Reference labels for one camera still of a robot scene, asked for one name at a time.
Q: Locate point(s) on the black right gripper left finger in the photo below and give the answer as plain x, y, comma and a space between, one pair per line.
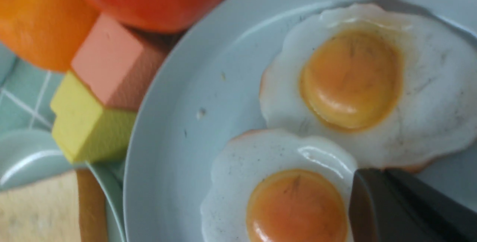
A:
378, 214

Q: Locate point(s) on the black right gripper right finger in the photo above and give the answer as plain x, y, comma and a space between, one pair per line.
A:
436, 216

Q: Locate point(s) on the fried egg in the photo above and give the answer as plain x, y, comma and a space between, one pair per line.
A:
393, 89
274, 186

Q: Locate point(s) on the toast slice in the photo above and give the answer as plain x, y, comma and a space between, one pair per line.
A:
66, 208

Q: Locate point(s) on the fried egg back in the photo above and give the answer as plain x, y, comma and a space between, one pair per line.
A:
393, 89

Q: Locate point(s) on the grey egg plate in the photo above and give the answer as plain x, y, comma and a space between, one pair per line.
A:
204, 94

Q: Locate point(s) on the salmon pink cube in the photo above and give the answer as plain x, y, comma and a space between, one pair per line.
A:
118, 64

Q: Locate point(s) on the yellow cube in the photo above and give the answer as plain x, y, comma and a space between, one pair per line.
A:
84, 129

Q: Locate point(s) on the light green empty plate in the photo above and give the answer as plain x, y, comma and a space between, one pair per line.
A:
28, 156

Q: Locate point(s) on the orange fruit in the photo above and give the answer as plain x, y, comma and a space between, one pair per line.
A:
46, 33

